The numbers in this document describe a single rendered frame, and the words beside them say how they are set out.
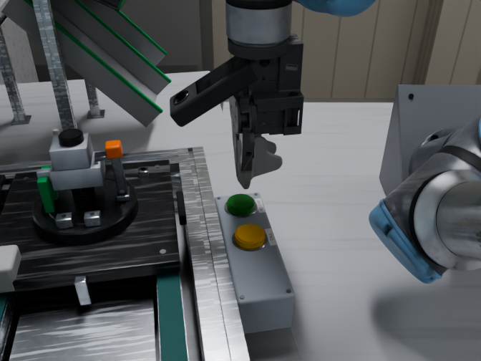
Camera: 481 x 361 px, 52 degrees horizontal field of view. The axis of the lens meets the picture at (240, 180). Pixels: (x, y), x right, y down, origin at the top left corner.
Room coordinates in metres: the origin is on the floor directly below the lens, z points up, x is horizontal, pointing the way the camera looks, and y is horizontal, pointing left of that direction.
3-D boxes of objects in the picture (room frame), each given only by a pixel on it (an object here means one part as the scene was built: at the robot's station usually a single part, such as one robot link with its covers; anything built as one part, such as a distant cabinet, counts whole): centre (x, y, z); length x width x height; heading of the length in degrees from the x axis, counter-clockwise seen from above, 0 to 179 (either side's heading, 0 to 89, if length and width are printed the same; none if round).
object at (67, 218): (0.49, 0.22, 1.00); 0.02 x 0.01 x 0.02; 100
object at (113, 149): (0.55, 0.17, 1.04); 0.04 x 0.02 x 0.08; 100
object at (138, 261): (0.54, 0.21, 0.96); 0.24 x 0.24 x 0.02; 10
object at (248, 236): (0.49, -0.01, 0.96); 0.04 x 0.04 x 0.02
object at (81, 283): (0.42, 0.19, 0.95); 0.01 x 0.01 x 0.04; 10
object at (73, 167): (0.54, 0.22, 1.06); 0.08 x 0.04 x 0.07; 100
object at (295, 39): (0.57, -0.03, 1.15); 0.09 x 0.08 x 0.12; 100
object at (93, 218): (0.49, 0.19, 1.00); 0.02 x 0.01 x 0.02; 100
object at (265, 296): (0.49, -0.01, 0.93); 0.21 x 0.07 x 0.06; 10
